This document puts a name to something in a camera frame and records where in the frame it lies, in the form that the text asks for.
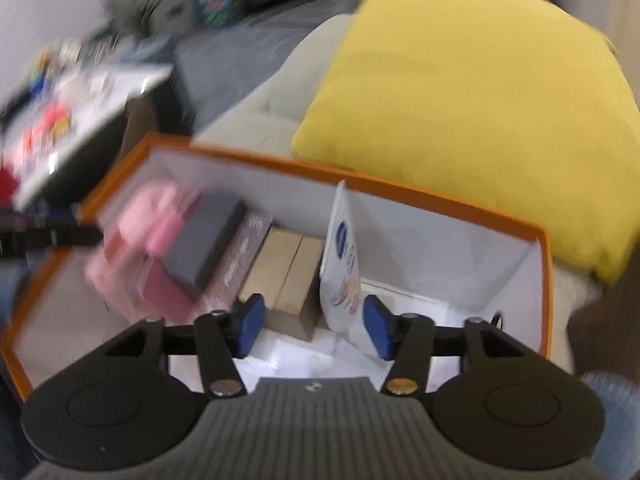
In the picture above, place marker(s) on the white lotion tube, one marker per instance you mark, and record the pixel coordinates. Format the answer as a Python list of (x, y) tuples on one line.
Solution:
[(340, 260)]

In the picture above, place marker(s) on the person's left leg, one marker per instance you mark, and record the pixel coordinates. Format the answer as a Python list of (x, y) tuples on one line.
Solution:
[(10, 287)]

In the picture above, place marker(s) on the red cup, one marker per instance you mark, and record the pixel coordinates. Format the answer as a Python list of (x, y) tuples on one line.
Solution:
[(9, 187)]

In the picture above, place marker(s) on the dark grey box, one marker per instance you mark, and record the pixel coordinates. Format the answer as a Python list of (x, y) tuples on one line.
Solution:
[(205, 240)]

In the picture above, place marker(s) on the pink snap wallet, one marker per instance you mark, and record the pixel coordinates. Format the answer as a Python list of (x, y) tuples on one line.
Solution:
[(147, 225)]

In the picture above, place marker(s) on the white marble coffee table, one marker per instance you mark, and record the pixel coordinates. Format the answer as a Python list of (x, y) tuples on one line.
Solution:
[(100, 110)]

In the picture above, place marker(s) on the orange cardboard box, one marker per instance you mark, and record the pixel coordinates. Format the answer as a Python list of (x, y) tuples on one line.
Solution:
[(450, 270)]

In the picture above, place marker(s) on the tan cardboard box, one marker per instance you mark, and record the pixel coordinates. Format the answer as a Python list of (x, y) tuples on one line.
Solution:
[(290, 280)]

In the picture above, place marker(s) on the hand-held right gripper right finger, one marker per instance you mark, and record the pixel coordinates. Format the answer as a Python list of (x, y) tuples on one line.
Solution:
[(377, 325)]

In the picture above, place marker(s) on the purple-brown box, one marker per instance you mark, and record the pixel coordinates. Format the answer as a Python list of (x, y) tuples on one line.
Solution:
[(241, 260)]

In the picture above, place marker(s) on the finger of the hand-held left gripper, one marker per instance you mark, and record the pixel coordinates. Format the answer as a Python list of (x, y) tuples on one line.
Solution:
[(45, 217), (60, 240)]

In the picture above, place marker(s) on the beige sofa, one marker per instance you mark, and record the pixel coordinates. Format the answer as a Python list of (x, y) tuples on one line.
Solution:
[(260, 105)]

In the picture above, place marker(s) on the long-leaf potted plant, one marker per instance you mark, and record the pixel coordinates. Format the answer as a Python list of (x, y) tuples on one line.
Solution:
[(147, 7)]

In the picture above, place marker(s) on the brown sock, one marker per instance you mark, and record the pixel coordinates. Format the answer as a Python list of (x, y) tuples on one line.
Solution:
[(595, 332)]

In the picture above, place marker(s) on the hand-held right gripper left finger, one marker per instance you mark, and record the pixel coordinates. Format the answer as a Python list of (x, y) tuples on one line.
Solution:
[(252, 322)]

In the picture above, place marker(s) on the yellow pillow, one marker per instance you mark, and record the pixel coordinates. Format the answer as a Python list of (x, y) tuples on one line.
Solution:
[(475, 110)]

